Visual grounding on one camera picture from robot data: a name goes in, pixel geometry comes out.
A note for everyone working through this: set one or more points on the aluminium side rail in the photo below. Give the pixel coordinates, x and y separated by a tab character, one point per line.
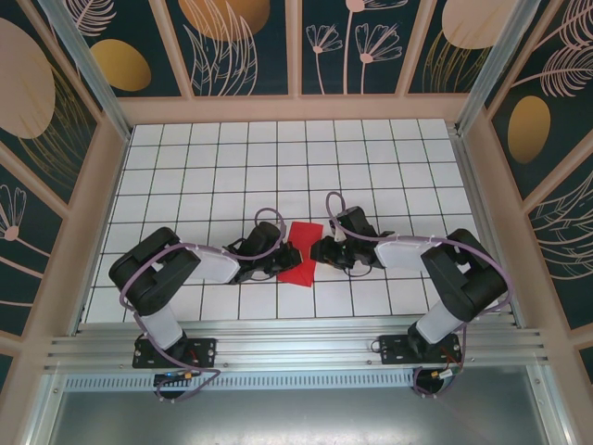
484	232

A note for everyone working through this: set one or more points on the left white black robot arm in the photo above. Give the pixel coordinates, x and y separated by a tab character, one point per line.
213	266

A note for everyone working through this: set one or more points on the aluminium frame beam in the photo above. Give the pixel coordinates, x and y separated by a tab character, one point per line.
553	408
39	417

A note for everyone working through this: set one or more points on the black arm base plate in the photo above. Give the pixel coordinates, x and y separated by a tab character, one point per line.
394	350
204	350

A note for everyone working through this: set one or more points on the grey metal sheet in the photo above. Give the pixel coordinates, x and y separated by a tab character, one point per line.
301	417

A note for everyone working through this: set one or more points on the aluminium mounting rail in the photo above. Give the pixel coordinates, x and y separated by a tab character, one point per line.
301	345

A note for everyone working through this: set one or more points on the aluminium corner post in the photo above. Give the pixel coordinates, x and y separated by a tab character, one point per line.
500	69
93	79

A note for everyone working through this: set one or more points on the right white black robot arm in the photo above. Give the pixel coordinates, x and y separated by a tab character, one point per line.
398	252

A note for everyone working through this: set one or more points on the red paper sheet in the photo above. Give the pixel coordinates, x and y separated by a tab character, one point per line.
306	232

